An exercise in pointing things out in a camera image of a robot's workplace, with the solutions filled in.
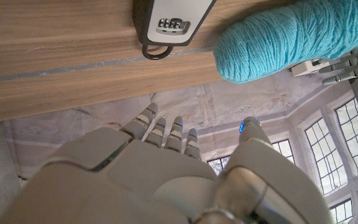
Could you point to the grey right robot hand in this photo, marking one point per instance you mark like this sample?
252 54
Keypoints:
135 180

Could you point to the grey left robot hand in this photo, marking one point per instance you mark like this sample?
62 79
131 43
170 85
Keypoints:
356 67

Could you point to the grey combination lock box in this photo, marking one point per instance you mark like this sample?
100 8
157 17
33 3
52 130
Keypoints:
179 12

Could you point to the teal yarn skein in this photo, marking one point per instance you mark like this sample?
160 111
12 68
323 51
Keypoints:
284 40

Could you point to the white power strip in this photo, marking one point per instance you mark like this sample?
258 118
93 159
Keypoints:
306 68

